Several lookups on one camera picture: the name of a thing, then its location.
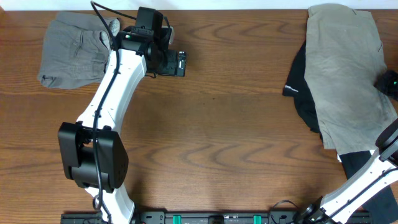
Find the khaki shorts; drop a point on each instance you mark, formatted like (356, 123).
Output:
(344, 57)

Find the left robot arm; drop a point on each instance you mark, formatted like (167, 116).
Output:
(92, 151)

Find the black garment with logo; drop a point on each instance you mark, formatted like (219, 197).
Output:
(297, 88)

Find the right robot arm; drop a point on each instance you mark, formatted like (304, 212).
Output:
(354, 116)

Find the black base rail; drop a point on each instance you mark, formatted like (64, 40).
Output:
(283, 217)

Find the dark navy garment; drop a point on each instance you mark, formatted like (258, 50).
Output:
(374, 176)

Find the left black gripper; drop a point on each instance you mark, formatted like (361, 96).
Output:
(171, 70)

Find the folded grey shorts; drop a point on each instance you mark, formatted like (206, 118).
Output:
(75, 52)

